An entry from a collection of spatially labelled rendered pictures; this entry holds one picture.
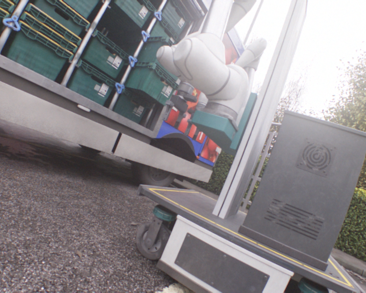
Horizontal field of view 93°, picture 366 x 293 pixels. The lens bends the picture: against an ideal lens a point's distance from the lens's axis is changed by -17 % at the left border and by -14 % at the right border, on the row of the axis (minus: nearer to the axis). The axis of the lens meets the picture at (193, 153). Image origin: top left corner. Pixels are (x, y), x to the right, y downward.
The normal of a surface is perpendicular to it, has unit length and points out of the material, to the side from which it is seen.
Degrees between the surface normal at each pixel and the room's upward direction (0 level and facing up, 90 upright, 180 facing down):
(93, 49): 91
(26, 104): 90
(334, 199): 90
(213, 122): 90
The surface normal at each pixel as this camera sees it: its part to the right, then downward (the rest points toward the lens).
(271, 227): -0.38, -0.20
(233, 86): 0.56, 0.22
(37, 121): 0.78, 0.29
